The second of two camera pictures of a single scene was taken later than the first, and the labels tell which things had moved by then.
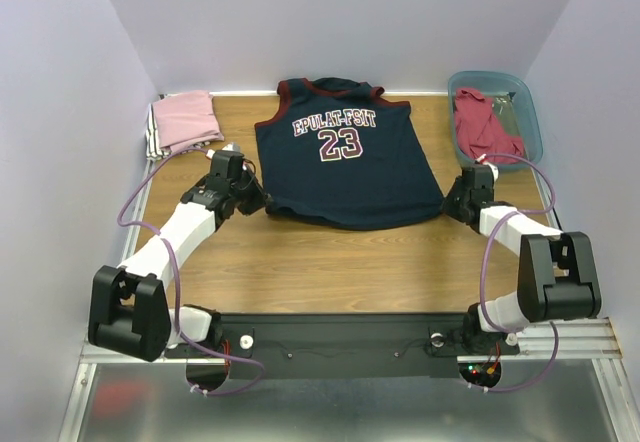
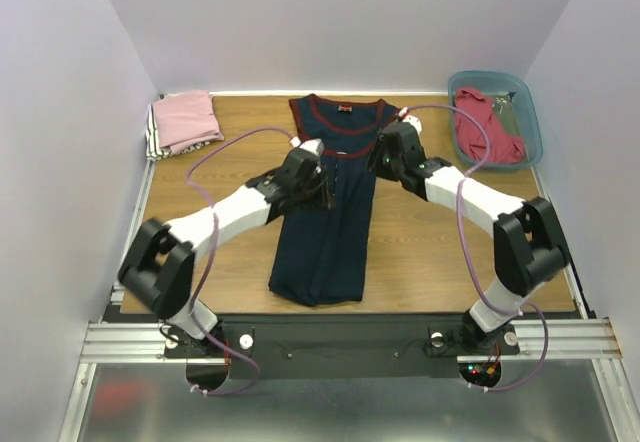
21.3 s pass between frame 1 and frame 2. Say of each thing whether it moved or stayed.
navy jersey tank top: moved
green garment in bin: stayed
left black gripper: moved
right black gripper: moved
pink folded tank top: stayed
